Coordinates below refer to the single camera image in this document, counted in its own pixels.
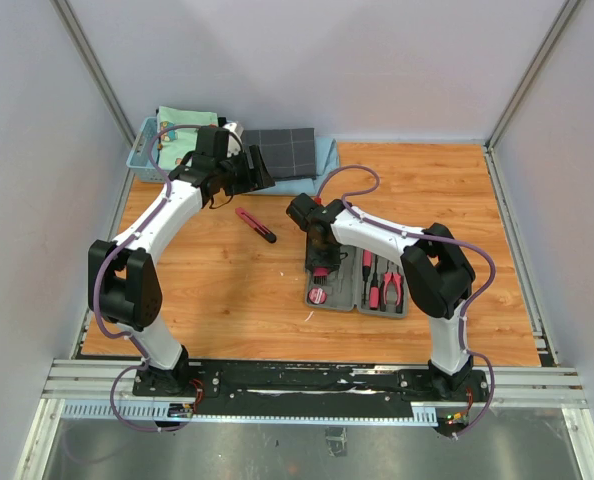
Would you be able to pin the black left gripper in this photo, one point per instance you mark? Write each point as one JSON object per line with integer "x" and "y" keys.
{"x": 257, "y": 177}

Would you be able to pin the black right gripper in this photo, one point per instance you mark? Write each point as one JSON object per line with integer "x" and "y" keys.
{"x": 313, "y": 260}

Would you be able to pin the pink utility knife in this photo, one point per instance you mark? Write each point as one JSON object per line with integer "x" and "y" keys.
{"x": 256, "y": 225}

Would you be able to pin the grey plastic tool case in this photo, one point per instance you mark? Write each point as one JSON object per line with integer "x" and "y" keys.
{"x": 347, "y": 288}

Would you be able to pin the pink black pliers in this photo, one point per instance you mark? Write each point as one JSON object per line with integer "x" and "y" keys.
{"x": 391, "y": 290}

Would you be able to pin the pink hex key set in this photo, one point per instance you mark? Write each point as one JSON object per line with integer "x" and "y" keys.
{"x": 320, "y": 275}

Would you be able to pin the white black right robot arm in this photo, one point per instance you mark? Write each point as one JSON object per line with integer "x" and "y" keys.
{"x": 438, "y": 276}

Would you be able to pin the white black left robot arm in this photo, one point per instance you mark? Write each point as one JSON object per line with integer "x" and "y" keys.
{"x": 124, "y": 292}

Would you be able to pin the dark grey checked cloth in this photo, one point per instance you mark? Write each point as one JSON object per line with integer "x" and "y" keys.
{"x": 289, "y": 154}

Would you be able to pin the light blue folded cloth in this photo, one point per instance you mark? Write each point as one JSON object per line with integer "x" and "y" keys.
{"x": 327, "y": 160}

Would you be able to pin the mint patterned cloth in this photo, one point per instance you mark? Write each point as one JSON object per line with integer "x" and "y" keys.
{"x": 175, "y": 143}

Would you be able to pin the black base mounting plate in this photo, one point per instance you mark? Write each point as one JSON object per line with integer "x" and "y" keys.
{"x": 297, "y": 390}

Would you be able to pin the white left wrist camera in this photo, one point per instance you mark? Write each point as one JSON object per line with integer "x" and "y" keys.
{"x": 235, "y": 145}

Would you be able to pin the blue slotted cable duct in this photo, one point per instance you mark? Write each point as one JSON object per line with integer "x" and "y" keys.
{"x": 167, "y": 412}

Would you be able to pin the aluminium frame rail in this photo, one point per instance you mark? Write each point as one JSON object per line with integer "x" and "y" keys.
{"x": 515, "y": 386}

